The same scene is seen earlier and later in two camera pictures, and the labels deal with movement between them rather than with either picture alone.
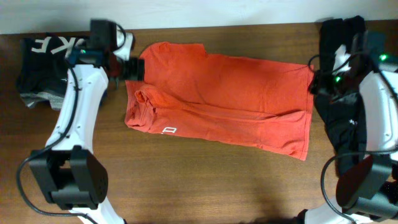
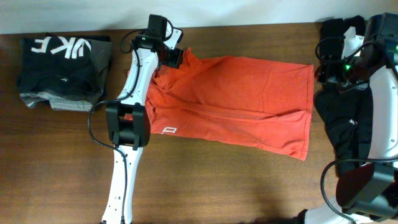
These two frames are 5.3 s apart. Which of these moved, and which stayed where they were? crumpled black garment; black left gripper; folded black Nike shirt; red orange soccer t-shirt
Moved: black left gripper
Stayed: crumpled black garment; folded black Nike shirt; red orange soccer t-shirt
